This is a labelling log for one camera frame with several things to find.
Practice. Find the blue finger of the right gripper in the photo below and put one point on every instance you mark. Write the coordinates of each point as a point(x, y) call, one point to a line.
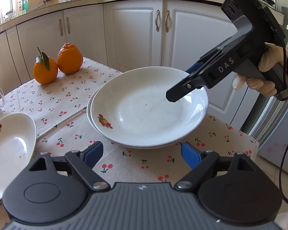
point(194, 67)
point(184, 87)

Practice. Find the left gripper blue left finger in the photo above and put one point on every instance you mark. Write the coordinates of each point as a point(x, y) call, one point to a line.
point(81, 164)

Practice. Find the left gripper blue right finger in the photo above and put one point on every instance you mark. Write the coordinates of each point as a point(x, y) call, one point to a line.
point(203, 167)

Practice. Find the white fruit plate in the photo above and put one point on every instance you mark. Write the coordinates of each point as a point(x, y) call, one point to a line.
point(18, 136)
point(137, 120)

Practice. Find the large white plate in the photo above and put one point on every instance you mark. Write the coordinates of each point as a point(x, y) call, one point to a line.
point(155, 81)

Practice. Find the cherry print tablecloth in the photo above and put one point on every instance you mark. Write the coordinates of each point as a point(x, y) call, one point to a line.
point(59, 111)

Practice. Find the white base cabinets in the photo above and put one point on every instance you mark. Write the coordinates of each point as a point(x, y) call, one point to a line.
point(123, 35)

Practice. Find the orange with leaf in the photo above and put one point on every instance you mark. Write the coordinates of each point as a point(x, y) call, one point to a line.
point(45, 69)

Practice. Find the bumpy orange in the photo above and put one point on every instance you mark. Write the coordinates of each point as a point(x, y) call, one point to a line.
point(69, 59)

